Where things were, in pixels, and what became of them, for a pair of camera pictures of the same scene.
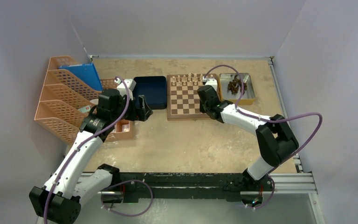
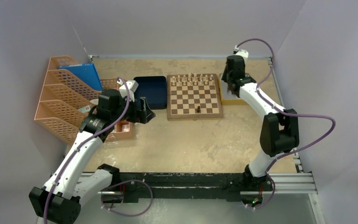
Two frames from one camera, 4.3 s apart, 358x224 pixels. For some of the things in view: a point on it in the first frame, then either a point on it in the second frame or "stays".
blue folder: x=86 y=72 stays
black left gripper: x=141 y=113 stays
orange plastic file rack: x=65 y=101 stays
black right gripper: x=202 y=108 -> x=224 y=77
